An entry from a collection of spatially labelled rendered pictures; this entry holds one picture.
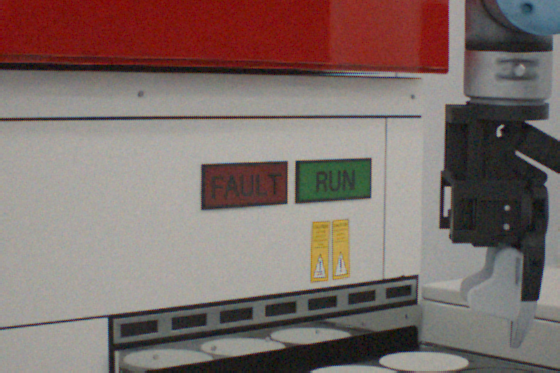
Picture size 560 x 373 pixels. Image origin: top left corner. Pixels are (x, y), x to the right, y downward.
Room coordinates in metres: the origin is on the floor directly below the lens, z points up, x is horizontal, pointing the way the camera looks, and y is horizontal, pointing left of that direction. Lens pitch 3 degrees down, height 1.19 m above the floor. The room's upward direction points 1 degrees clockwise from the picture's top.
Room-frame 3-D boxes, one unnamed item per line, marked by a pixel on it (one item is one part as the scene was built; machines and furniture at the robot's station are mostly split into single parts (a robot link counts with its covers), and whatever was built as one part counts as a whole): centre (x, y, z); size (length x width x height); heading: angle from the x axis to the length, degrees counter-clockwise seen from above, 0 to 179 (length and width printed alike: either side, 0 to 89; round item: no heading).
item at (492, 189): (0.99, -0.18, 1.13); 0.09 x 0.08 x 0.12; 92
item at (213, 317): (1.30, 0.01, 0.96); 0.44 x 0.01 x 0.02; 131
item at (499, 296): (0.98, -0.18, 1.02); 0.06 x 0.03 x 0.09; 92
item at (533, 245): (0.97, -0.20, 1.07); 0.05 x 0.02 x 0.09; 2
